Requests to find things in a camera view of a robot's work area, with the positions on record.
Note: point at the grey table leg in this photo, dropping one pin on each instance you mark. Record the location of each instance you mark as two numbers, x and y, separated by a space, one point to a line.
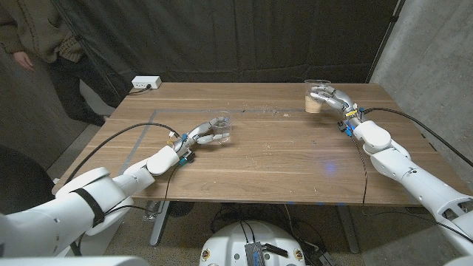
159 225
349 229

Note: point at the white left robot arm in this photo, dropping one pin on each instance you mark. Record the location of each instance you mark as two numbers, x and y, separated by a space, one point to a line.
74 207

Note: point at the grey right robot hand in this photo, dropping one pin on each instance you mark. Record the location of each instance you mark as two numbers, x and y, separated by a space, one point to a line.
341 101

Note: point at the white robot torso edge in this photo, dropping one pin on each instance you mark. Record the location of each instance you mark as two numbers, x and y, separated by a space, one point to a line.
74 261

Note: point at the white power strip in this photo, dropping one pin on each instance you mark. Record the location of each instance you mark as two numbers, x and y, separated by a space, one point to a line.
146 81

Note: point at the black backdrop curtain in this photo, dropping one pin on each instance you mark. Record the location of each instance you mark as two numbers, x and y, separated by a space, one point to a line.
236 37

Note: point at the clear plastic cup with sugar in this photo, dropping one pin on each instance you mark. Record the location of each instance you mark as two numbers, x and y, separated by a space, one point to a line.
313 106

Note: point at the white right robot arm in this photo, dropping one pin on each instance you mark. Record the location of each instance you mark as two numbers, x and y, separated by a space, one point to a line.
406 173

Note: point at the black chair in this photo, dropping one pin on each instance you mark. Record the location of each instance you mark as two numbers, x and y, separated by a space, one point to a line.
18 181

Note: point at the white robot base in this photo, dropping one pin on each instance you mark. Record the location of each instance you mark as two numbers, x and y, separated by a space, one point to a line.
229 244

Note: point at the black round fan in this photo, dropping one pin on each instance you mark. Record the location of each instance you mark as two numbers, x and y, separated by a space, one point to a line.
180 208

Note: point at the person in olive sweater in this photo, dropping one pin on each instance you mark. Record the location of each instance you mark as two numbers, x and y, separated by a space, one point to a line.
40 29

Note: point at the grey electronics box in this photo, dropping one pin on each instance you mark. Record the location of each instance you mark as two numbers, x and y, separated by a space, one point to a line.
255 255

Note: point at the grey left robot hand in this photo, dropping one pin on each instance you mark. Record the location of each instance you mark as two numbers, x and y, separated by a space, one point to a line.
197 133

